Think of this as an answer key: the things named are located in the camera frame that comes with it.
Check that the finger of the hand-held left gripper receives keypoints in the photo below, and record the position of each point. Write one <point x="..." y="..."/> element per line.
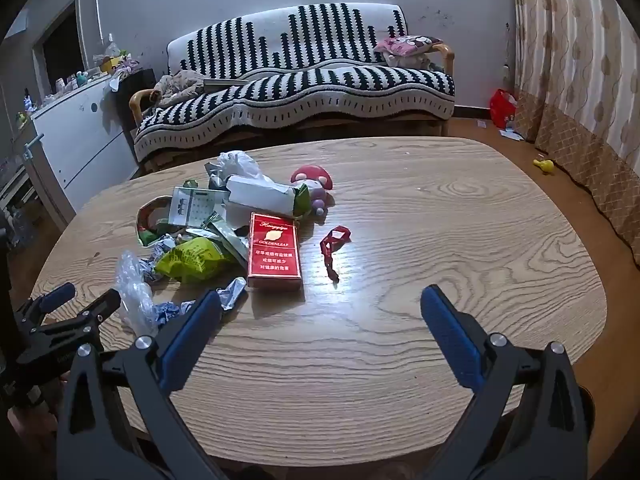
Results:
<point x="95" y="310"/>
<point x="57" y="296"/>

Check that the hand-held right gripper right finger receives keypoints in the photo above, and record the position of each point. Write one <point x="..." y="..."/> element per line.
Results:
<point x="450" y="340"/>

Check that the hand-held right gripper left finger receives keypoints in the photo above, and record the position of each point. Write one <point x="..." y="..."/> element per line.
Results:
<point x="192" y="340"/>

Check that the yellow-green snack bag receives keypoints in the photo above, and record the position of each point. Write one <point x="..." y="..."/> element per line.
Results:
<point x="192" y="260"/>

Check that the green white printed box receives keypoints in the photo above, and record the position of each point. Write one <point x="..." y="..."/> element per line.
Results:
<point x="192" y="205"/>

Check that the torn silver wrapper piece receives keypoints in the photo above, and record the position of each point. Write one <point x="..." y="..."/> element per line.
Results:
<point x="260" y="195"/>

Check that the blue white crumpled wrapper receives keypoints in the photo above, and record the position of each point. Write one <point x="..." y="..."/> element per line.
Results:
<point x="157" y="255"/>
<point x="172" y="310"/>

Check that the clear plastic wrap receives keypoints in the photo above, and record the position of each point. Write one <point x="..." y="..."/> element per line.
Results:
<point x="132" y="290"/>

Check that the silver foil wrapper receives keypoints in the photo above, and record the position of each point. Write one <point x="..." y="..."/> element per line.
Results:
<point x="231" y="294"/>

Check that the round paper bowl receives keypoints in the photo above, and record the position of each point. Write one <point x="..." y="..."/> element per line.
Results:
<point x="150" y="220"/>

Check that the green silver wrapper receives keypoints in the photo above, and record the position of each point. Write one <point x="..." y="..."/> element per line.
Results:
<point x="227" y="237"/>

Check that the red cigarette box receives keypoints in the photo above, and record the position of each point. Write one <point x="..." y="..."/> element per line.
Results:
<point x="275" y="250"/>

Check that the red ribbon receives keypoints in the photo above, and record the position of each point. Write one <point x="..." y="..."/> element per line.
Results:
<point x="334" y="240"/>

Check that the white cabinet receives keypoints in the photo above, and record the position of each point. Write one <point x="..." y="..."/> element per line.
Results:
<point x="75" y="130"/>

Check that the white plastic bag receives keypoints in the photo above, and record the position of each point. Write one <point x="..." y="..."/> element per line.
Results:
<point x="240" y="162"/>

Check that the yellow toy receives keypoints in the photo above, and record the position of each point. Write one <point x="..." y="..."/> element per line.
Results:
<point x="542" y="166"/>

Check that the red mushroom toy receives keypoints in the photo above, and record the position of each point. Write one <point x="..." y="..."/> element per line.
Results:
<point x="310" y="175"/>

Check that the striped sofa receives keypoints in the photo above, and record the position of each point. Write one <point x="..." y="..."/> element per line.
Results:
<point x="137" y="102"/>

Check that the row of small toys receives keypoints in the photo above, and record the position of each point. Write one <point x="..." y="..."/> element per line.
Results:
<point x="75" y="82"/>

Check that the white paper sheets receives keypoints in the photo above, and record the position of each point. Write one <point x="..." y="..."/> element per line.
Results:
<point x="510" y="134"/>

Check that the pile of clothes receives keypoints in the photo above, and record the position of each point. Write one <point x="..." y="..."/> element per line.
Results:
<point x="177" y="87"/>

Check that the red plastic bag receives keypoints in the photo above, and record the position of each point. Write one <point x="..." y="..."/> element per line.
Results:
<point x="502" y="107"/>

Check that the clear plastic bottle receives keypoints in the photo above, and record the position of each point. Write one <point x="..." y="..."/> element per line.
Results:
<point x="112" y="45"/>

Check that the black white striped sofa cover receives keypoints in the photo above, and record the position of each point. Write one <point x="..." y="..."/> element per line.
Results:
<point x="300" y="85"/>

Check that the beige patterned curtain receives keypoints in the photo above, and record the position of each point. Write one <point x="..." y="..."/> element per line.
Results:
<point x="575" y="85"/>

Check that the pink printed cushion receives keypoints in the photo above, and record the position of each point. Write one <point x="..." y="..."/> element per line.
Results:
<point x="405" y="45"/>

